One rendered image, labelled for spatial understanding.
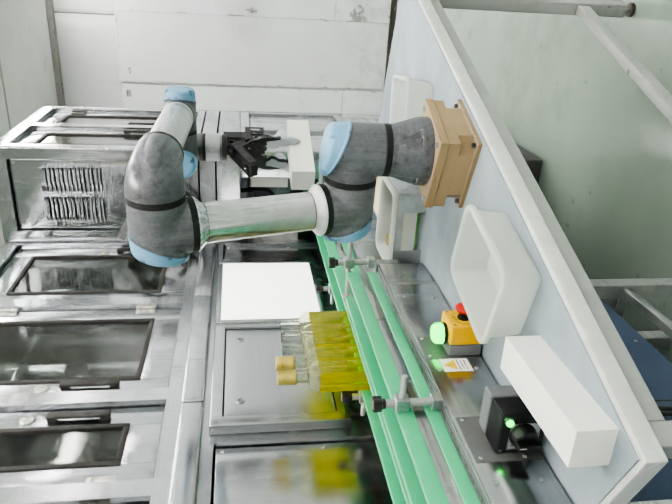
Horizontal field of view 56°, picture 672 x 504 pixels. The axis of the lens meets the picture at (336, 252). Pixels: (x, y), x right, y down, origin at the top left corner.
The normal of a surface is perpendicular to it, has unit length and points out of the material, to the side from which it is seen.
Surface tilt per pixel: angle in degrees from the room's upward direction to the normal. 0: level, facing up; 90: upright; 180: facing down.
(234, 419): 90
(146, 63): 90
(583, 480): 0
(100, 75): 90
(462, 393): 90
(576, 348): 0
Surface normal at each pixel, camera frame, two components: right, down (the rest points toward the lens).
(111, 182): 0.15, 0.41
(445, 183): 0.11, 0.70
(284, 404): 0.06, -0.91
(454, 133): 0.10, -0.71
